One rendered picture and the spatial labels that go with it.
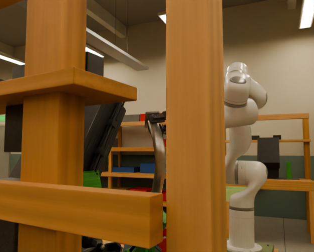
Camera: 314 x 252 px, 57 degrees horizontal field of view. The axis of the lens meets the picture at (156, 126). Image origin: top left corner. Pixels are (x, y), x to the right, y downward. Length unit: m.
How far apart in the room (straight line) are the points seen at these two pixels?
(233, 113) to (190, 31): 0.37
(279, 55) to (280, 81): 0.56
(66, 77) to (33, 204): 0.30
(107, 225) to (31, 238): 0.30
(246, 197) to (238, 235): 0.18
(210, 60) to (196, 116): 0.11
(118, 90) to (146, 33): 6.98
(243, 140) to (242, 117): 0.51
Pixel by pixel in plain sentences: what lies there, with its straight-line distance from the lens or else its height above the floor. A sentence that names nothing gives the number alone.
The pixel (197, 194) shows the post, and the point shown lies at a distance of 0.54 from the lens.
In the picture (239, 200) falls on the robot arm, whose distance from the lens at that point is 1.50.
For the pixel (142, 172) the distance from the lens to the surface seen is 6.61.
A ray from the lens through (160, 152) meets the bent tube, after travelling 0.77.
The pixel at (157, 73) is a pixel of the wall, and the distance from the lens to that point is 7.31.
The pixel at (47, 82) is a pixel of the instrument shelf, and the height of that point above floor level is 1.51.
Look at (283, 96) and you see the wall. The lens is 6.61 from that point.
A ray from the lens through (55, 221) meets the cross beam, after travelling 0.69.
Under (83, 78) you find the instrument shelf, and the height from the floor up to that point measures 1.52.
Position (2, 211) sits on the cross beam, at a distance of 0.83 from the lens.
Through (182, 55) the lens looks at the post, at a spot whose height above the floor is 1.54.
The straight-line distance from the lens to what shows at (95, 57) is 0.87.
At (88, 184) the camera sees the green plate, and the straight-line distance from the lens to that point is 1.21.
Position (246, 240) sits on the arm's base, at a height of 0.93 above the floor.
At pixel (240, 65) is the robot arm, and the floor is 1.69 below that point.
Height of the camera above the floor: 1.36
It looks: 5 degrees up
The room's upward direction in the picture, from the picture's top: straight up
